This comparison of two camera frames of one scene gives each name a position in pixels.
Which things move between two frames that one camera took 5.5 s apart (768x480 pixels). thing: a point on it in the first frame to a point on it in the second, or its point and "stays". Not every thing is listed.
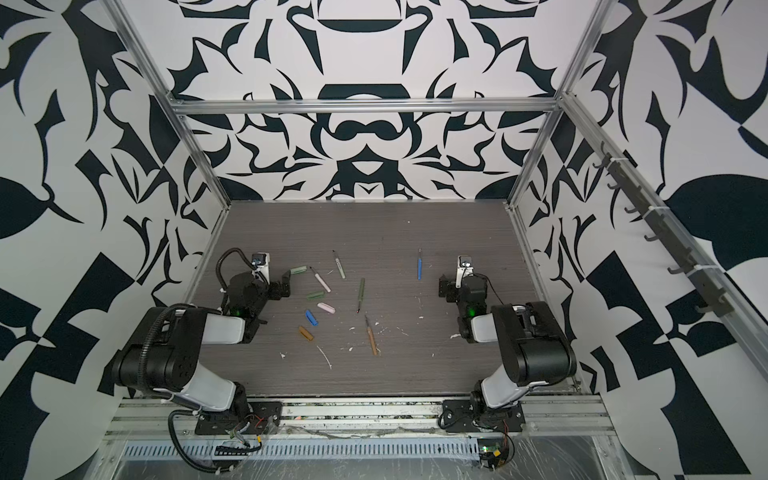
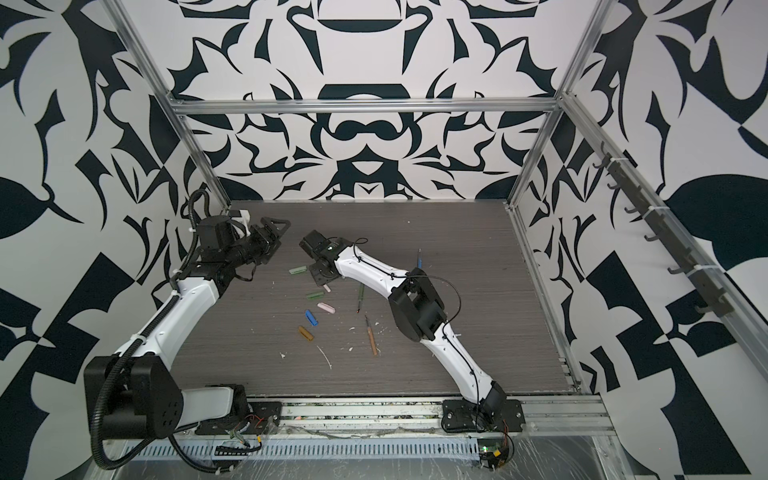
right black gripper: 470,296 to 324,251
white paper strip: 325,356 stays
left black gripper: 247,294 to 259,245
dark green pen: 362,289 stays
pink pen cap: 326,307 stays
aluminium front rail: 552,419 stays
